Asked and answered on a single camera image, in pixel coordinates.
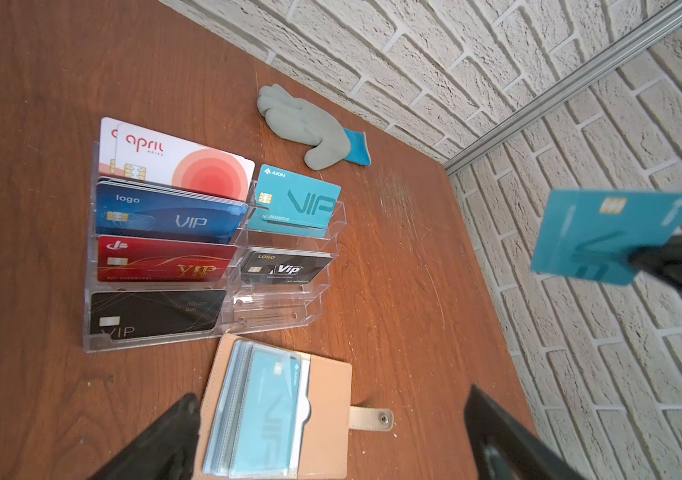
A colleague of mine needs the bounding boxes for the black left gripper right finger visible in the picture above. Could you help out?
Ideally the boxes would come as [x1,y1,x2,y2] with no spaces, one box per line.
[464,385,582,480]

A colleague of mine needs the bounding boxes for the black VIP card in stand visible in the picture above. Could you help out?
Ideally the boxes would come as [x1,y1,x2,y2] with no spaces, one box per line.
[241,248,334,285]

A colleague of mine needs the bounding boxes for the grey blue work glove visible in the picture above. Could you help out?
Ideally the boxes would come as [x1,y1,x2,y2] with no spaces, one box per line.
[257,84,372,171]

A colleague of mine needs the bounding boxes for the aluminium frame rail right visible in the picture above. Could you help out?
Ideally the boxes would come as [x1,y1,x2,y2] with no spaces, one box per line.
[445,0,682,175]

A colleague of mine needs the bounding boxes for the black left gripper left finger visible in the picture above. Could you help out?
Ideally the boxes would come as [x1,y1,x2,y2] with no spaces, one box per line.
[91,393,201,480]

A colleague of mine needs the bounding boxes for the red gold VIP card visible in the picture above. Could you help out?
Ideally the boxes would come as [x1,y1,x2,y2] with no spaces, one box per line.
[97,235,238,282]

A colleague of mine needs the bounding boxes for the blue VIP card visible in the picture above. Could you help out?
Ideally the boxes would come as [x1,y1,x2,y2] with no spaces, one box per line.
[95,181,248,244]

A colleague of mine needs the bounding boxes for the beige leather card holder wallet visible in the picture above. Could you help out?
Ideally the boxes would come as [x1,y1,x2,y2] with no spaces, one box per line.
[192,334,394,479]

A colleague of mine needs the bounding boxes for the clear acrylic card display stand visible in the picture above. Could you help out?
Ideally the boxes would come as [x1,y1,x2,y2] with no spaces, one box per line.
[82,147,347,352]

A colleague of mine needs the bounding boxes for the teal VIP card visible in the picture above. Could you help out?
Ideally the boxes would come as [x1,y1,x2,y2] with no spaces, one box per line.
[248,164,341,238]
[531,189,682,286]

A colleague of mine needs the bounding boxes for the white red april card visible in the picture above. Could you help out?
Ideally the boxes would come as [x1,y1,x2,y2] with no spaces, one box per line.
[99,117,255,202]

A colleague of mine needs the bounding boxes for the dark black card lower left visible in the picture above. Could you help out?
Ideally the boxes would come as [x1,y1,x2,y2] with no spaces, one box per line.
[89,290,226,341]

